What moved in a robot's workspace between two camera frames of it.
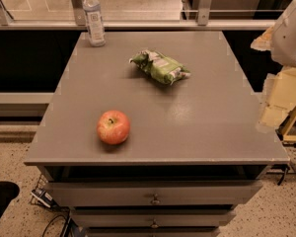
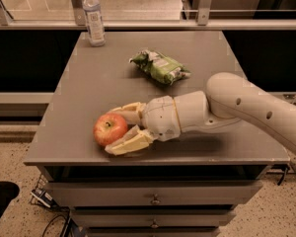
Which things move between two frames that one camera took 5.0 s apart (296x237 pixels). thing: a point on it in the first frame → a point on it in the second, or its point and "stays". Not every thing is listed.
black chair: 1,194 stays
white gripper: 290,39 → 161,117
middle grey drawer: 154,217 stays
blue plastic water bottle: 96,26 stays
